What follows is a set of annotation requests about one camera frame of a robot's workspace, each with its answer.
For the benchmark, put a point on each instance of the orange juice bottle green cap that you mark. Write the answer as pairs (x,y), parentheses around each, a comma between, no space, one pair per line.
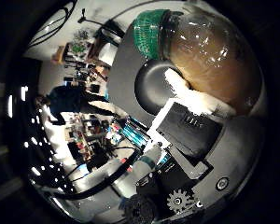
(208,59)

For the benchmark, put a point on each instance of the teal striped crate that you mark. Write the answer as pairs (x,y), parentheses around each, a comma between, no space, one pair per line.
(134,133)

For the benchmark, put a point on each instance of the black round pan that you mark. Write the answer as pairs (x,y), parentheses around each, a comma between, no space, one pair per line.
(151,88)

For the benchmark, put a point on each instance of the person in dark clothes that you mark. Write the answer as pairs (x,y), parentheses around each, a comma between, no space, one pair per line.
(70,99)

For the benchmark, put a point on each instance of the shelf with green plant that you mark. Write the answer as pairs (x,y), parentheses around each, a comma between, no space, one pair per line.
(77,49)

